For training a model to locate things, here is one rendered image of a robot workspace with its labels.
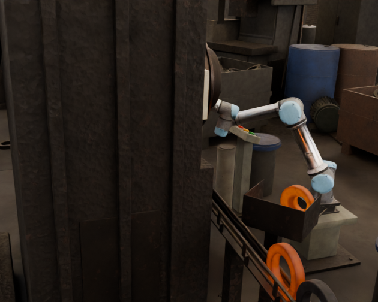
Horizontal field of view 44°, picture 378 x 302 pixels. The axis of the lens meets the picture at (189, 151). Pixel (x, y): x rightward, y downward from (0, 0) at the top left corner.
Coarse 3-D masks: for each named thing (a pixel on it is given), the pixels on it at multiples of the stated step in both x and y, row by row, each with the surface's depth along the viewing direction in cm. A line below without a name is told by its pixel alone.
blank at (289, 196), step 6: (294, 186) 196; (300, 186) 196; (282, 192) 202; (288, 192) 199; (294, 192) 197; (300, 192) 194; (306, 192) 193; (282, 198) 202; (288, 198) 200; (294, 198) 198; (306, 198) 193; (312, 198) 193; (282, 204) 203; (288, 204) 200; (294, 204) 198
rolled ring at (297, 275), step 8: (272, 248) 156; (280, 248) 151; (288, 248) 149; (272, 256) 157; (288, 256) 147; (296, 256) 147; (272, 264) 158; (288, 264) 148; (296, 264) 145; (272, 272) 158; (296, 272) 144; (272, 280) 158; (280, 280) 157; (296, 280) 144; (304, 280) 145; (288, 288) 154; (296, 288) 145
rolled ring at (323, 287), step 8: (312, 280) 138; (320, 280) 137; (304, 288) 140; (312, 288) 137; (320, 288) 133; (328, 288) 134; (296, 296) 145; (304, 296) 142; (320, 296) 133; (328, 296) 131
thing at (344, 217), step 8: (336, 208) 280; (344, 208) 280; (320, 216) 269; (328, 216) 269; (336, 216) 270; (344, 216) 270; (352, 216) 270; (320, 224) 262; (328, 224) 264; (336, 224) 266; (344, 224) 268
